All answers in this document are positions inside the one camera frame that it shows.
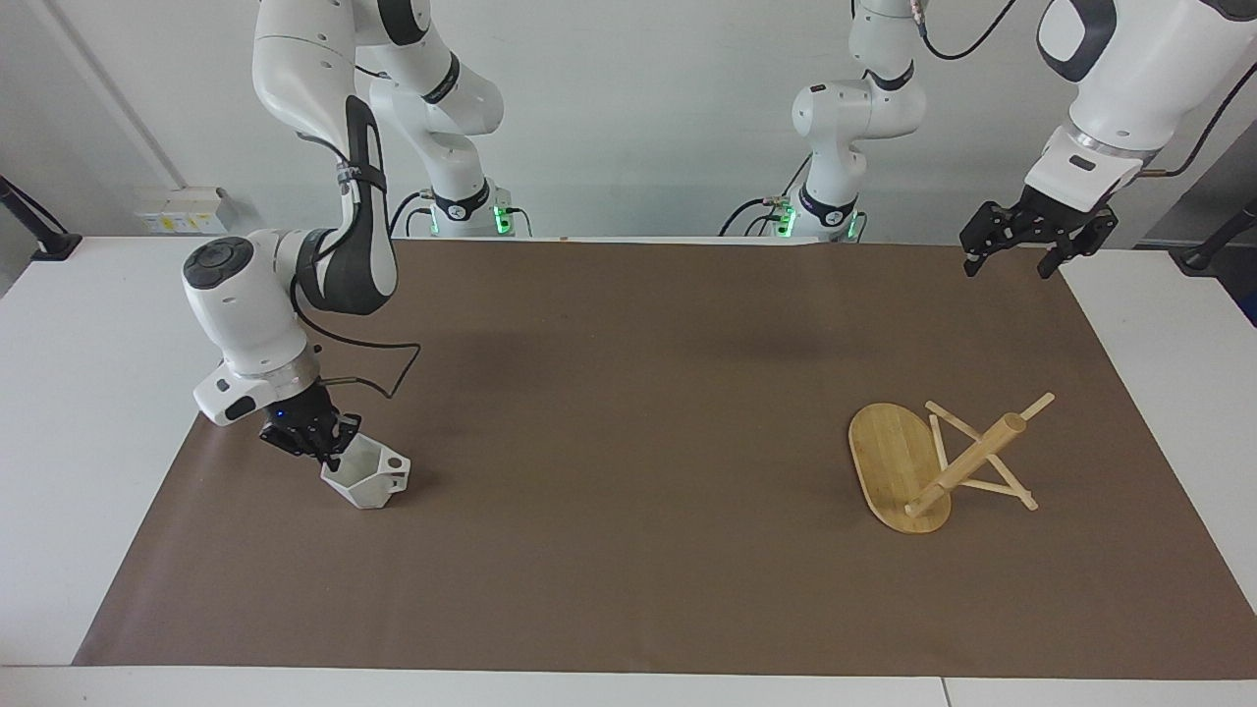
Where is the white wall socket box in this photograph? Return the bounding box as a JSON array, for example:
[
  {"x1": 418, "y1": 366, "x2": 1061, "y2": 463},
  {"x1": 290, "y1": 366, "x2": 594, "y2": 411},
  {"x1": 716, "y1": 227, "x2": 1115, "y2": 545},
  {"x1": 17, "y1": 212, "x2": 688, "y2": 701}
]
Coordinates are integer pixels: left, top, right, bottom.
[{"x1": 135, "y1": 186, "x2": 240, "y2": 236}]

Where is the black stand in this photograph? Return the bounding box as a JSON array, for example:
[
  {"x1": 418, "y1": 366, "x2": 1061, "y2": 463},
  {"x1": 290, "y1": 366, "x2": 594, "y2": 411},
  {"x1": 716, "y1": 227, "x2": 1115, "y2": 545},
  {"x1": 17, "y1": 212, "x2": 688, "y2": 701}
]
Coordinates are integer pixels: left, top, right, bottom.
[
  {"x1": 0, "y1": 175, "x2": 83, "y2": 262},
  {"x1": 1173, "y1": 194, "x2": 1257, "y2": 275}
]

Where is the white faceted cup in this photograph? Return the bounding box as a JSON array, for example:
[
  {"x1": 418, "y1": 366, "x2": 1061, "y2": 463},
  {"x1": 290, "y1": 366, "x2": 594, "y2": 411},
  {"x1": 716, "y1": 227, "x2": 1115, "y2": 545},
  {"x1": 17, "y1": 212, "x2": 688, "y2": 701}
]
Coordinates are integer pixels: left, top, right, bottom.
[{"x1": 320, "y1": 434, "x2": 412, "y2": 511}]

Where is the wooden cup rack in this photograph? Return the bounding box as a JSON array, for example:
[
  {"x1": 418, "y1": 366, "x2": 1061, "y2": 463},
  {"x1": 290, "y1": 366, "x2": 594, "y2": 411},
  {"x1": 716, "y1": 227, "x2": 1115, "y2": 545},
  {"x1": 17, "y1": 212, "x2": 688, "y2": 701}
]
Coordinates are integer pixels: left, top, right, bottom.
[{"x1": 847, "y1": 392, "x2": 1058, "y2": 535}]

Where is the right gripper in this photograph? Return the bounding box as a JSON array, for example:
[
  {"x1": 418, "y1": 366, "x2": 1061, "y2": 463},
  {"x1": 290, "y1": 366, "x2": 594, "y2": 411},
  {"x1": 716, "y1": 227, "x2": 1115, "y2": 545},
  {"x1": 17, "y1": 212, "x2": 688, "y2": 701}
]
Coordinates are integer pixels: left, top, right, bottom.
[{"x1": 259, "y1": 385, "x2": 362, "y2": 474}]

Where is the black cable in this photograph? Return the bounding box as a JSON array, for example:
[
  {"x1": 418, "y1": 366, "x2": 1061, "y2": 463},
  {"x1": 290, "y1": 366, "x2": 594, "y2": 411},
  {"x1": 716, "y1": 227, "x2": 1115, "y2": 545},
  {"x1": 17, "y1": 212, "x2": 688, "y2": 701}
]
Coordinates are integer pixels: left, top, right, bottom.
[
  {"x1": 1139, "y1": 57, "x2": 1257, "y2": 180},
  {"x1": 719, "y1": 155, "x2": 816, "y2": 240},
  {"x1": 389, "y1": 189, "x2": 439, "y2": 240},
  {"x1": 290, "y1": 280, "x2": 423, "y2": 401},
  {"x1": 916, "y1": 0, "x2": 1019, "y2": 62}
]

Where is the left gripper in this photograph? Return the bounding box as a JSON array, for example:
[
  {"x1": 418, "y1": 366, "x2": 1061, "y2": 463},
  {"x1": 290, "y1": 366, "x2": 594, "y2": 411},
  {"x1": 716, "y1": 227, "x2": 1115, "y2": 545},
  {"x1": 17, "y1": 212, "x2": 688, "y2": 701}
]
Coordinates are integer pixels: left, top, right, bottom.
[{"x1": 959, "y1": 185, "x2": 1120, "y2": 282}]

